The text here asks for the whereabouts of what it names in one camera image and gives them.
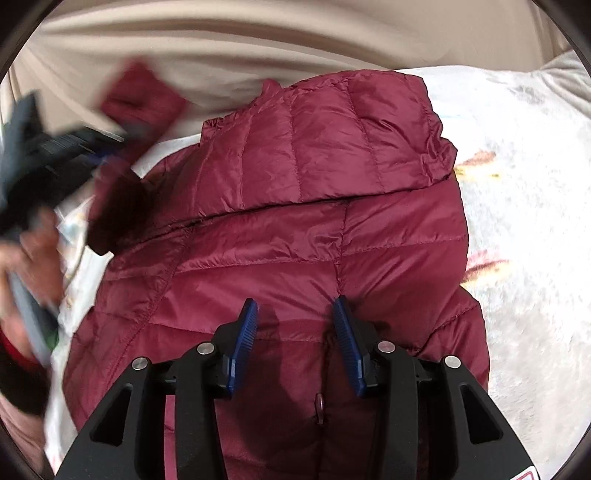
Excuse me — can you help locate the person's left hand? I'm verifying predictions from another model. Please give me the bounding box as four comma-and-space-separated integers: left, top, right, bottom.
0, 208, 65, 324

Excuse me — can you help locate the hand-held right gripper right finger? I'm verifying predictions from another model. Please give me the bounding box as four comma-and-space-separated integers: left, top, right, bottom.
333, 295, 522, 480

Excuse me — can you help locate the light floral blanket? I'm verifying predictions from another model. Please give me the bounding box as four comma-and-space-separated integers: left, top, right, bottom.
44, 48, 591, 480

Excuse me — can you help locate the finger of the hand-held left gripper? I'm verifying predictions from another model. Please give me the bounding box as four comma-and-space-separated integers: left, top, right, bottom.
90, 122, 153, 169

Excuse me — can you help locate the beige fabric sheet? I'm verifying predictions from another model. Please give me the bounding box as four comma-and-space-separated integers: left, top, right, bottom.
0, 0, 578, 153

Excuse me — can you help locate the maroon puffer jacket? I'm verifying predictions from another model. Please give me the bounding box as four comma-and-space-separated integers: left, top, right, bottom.
62, 58, 491, 480

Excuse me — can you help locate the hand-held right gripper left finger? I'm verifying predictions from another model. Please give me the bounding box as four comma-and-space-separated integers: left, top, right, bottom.
55, 298, 258, 480

